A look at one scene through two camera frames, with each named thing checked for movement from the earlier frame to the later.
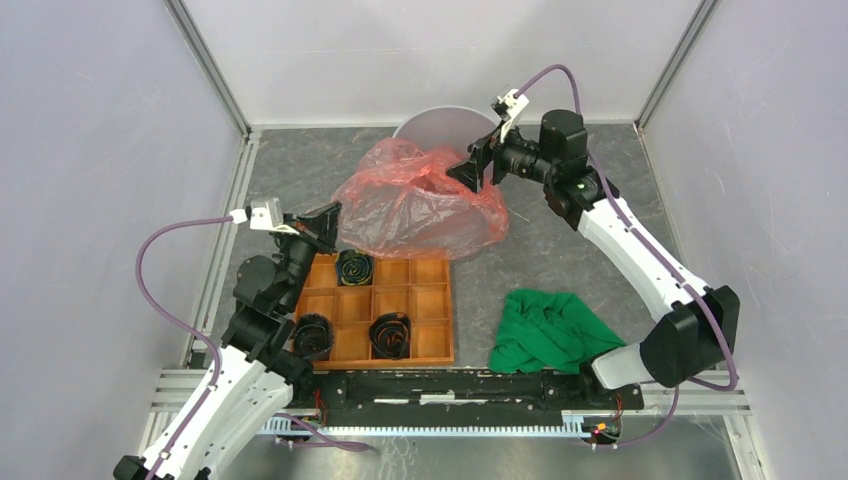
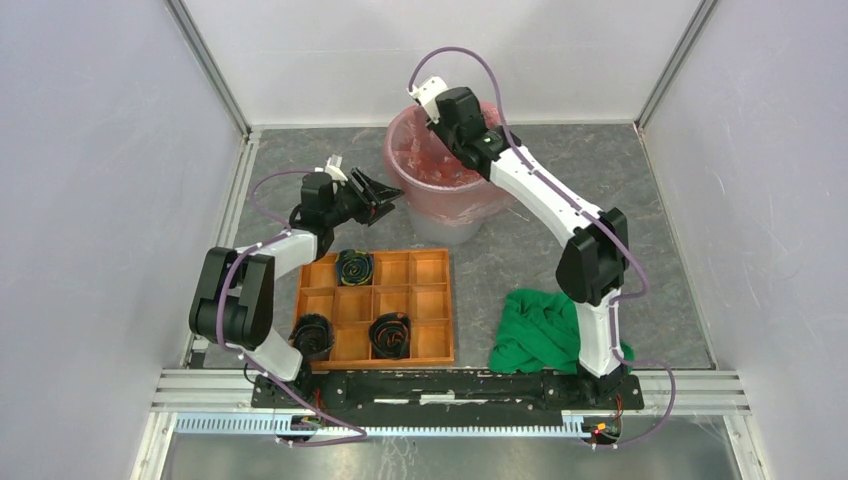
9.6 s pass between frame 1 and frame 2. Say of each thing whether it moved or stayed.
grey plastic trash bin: moved
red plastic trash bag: moved
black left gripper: moved
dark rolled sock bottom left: stayed
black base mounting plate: stayed
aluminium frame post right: stayed
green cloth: stayed
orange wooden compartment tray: stayed
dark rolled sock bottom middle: stayed
